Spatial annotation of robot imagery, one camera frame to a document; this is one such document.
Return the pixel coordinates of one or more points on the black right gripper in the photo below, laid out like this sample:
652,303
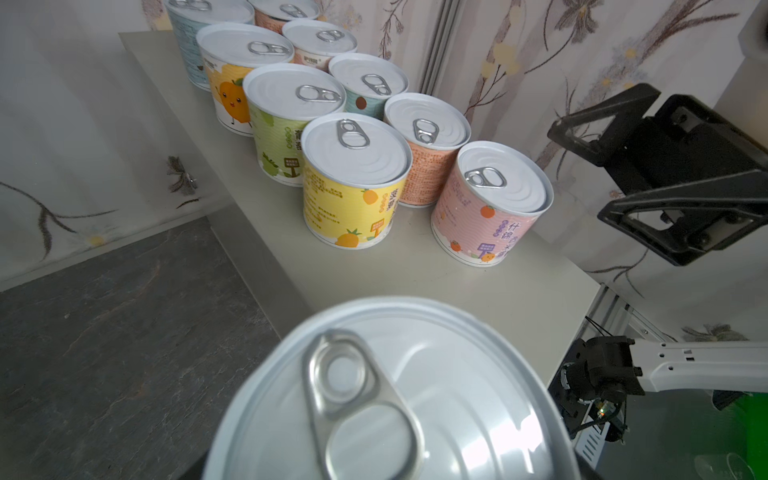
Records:
692,181

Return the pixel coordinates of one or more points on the pink brown can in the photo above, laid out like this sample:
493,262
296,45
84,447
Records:
493,196

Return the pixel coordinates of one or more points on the brown labelled can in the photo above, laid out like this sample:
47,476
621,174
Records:
435,132

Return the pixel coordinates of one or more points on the pale teal can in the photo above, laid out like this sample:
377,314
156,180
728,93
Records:
369,81

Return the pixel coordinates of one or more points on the pink labelled can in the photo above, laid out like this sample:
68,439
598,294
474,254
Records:
316,42

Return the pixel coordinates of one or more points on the green labelled can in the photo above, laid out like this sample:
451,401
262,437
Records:
283,99

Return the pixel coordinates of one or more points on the orange labelled can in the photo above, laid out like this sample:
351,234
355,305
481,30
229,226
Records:
274,14

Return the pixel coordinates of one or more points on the yellow labelled can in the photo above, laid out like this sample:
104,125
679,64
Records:
230,51

